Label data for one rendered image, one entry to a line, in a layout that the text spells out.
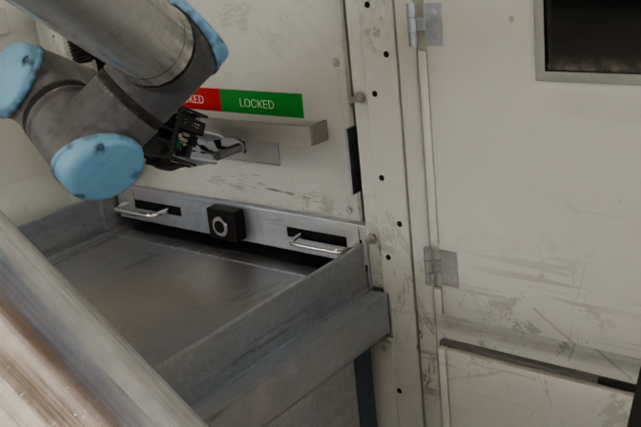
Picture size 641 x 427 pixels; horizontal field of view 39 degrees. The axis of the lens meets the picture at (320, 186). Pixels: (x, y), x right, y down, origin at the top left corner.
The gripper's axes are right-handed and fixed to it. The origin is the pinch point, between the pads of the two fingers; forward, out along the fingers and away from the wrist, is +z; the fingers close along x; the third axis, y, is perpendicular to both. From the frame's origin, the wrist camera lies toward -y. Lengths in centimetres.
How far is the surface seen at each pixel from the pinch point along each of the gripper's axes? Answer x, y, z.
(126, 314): -24.9, 0.5, -8.4
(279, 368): -25.7, 29.6, -10.3
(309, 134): 4.0, 18.6, -0.8
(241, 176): -1.9, 1.1, 7.4
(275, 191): -3.2, 7.6, 8.1
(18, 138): -2.5, -38.6, -4.9
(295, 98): 9.2, 13.5, 0.8
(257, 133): 3.4, 9.1, -0.4
